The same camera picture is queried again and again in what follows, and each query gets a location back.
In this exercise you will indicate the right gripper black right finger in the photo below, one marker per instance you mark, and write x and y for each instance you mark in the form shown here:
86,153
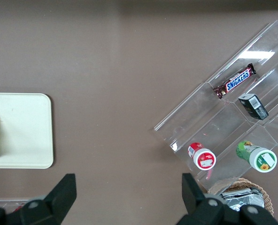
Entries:
204,211

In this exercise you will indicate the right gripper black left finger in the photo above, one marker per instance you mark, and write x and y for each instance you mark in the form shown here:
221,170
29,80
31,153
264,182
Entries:
49,208

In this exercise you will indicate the light tan wicker basket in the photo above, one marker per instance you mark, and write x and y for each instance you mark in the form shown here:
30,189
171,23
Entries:
267,198

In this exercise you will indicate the cream plastic serving tray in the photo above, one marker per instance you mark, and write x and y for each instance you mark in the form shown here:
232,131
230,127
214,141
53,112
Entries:
26,131

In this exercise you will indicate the silver foil pouch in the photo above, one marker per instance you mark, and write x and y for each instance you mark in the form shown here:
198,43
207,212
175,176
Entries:
242,198

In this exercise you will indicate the clear acrylic bottle rack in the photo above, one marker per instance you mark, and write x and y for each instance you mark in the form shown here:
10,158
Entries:
2,201

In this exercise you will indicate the red white-rimmed cup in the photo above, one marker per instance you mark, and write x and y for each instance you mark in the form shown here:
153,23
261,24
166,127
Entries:
203,158

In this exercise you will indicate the green white-capped bottle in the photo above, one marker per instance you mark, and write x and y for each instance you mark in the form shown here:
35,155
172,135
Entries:
258,157

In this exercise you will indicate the clear acrylic stepped display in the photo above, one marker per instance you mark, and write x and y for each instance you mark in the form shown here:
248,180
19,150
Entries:
200,117

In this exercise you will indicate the small black box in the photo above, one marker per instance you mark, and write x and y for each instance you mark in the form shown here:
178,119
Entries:
252,106

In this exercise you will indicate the Snickers chocolate bar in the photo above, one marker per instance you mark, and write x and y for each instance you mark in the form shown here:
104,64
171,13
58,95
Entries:
236,80

